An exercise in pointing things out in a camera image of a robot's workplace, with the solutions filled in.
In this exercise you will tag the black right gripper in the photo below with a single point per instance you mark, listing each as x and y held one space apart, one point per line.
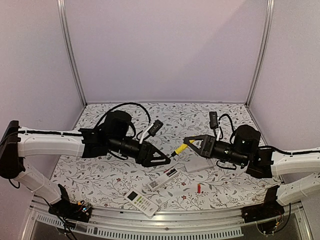
207 145

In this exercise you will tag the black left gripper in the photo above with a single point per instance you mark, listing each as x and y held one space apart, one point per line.
145 155

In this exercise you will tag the yellow handled screwdriver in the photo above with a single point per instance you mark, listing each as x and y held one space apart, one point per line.
179 150

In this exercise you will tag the white remote with back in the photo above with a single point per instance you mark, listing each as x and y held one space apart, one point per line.
196 165

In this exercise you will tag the narrow white remote control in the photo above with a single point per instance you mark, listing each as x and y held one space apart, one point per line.
162 179

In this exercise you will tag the red orange battery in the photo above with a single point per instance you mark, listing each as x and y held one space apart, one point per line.
172 172

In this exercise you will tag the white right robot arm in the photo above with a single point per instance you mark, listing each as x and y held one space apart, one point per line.
262 162

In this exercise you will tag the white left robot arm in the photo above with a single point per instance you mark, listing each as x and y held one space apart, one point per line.
109 137

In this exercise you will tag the white remote with green buttons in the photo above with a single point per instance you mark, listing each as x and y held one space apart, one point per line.
142 203

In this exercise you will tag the floral patterned table mat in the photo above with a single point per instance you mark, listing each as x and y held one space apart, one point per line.
104 181

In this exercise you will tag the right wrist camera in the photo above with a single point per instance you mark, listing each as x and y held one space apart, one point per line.
214 125

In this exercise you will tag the aluminium front rail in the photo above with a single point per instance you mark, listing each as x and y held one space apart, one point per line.
125 224

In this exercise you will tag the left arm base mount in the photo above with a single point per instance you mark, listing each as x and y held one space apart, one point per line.
72 211

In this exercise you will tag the right aluminium corner post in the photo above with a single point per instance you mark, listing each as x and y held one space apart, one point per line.
262 51

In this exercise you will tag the aluminium corner post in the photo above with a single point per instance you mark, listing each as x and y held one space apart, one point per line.
262 51
61 6

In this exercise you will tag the left aluminium corner post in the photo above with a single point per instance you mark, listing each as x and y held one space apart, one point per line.
61 6

